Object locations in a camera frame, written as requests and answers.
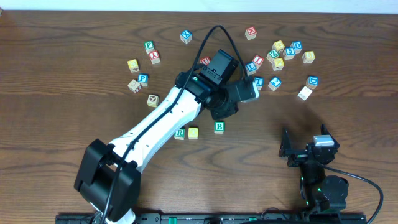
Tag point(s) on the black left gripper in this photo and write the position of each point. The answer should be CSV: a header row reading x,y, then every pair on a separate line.
x,y
224,110

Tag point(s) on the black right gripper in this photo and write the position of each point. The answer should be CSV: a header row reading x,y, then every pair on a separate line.
x,y
300,157

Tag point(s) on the green B block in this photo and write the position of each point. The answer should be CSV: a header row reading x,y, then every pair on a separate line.
x,y
219,127

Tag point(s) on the yellow O block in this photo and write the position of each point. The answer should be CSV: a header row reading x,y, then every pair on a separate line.
x,y
193,133

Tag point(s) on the green R block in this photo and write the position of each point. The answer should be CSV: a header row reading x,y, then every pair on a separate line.
x,y
180,134

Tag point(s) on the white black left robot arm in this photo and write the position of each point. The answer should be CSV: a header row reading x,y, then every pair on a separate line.
x,y
109,176

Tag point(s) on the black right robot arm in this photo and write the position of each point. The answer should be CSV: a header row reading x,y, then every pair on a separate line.
x,y
323,193

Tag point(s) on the red U block upper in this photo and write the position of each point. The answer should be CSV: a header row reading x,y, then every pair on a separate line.
x,y
205,60

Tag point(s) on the blue L block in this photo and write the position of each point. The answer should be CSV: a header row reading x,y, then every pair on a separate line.
x,y
250,68

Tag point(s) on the red I block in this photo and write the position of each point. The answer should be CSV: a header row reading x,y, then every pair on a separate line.
x,y
258,60

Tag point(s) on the blue T block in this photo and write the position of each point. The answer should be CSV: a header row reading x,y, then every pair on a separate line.
x,y
259,82

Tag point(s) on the plain wooden block right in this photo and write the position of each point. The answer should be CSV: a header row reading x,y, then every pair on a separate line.
x,y
305,93

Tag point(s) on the blue X block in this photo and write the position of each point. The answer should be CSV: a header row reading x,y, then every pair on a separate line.
x,y
186,36

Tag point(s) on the red block far top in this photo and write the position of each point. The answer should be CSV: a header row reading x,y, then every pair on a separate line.
x,y
250,33

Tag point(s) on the blue D block lower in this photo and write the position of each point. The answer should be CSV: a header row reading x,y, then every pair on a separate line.
x,y
312,82

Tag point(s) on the blue d block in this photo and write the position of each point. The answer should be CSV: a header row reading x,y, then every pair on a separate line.
x,y
297,46
312,82

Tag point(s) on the blue 2 block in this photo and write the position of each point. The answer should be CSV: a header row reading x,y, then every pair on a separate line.
x,y
274,83

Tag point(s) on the green Z block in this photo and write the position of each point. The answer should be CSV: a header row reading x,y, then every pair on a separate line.
x,y
272,55

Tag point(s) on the yellow hammer block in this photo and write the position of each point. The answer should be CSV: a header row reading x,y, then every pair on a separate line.
x,y
277,64

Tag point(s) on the red Y block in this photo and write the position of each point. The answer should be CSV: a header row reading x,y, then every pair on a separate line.
x,y
154,57

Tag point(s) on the yellow block top right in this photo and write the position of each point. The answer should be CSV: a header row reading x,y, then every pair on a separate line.
x,y
278,46

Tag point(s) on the monkey picture wooden block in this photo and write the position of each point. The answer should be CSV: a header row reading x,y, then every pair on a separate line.
x,y
153,101

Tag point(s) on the green F block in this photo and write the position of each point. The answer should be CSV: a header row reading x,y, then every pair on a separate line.
x,y
149,47

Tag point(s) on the blue 5 block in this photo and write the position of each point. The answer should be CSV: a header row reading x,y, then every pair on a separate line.
x,y
288,53

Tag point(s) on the blue P block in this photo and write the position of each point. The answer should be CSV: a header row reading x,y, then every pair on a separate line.
x,y
143,79

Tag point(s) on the yellow 8 block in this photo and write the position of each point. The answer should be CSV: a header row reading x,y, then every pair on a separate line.
x,y
308,57

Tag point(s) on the blue D block upper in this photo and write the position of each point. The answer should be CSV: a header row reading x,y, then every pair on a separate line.
x,y
297,46

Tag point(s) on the yellow block far left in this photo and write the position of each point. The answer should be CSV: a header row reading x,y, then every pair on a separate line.
x,y
133,65

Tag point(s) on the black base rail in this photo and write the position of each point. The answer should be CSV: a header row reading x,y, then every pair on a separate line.
x,y
269,217

